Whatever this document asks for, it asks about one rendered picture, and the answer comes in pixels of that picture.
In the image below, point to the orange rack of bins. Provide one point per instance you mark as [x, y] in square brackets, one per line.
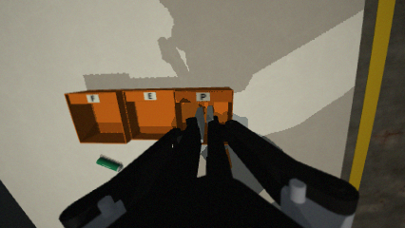
[122, 115]

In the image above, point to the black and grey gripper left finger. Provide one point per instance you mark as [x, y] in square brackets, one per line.
[157, 199]

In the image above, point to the green aa battery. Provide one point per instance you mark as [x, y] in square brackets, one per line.
[109, 164]

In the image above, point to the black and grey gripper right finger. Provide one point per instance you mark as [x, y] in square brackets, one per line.
[311, 197]

